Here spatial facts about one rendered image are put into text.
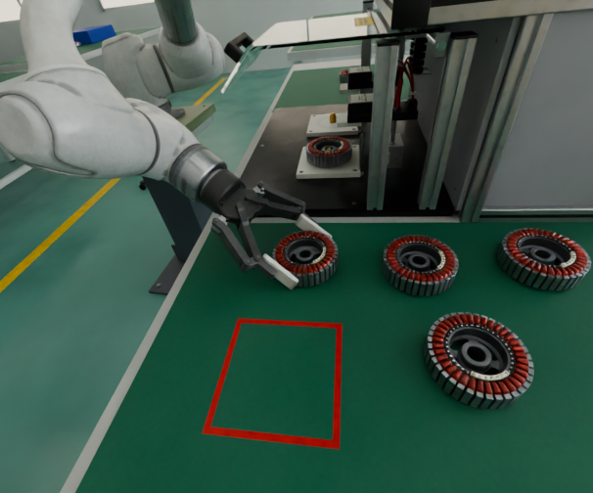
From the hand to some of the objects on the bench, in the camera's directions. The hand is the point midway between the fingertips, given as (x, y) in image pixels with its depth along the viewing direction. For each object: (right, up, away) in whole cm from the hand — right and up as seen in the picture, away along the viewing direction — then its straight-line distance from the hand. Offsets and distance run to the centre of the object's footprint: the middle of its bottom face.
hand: (304, 255), depth 53 cm
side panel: (+44, +7, +5) cm, 45 cm away
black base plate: (+10, +29, +34) cm, 46 cm away
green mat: (+23, -14, -16) cm, 32 cm away
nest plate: (+10, +39, +42) cm, 58 cm away
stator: (+21, -13, -15) cm, 28 cm away
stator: (0, -2, +1) cm, 2 cm away
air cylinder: (+21, +22, +22) cm, 38 cm away
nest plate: (+7, +23, +24) cm, 34 cm away
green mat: (+40, +72, +78) cm, 114 cm away
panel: (+34, +31, +29) cm, 54 cm away
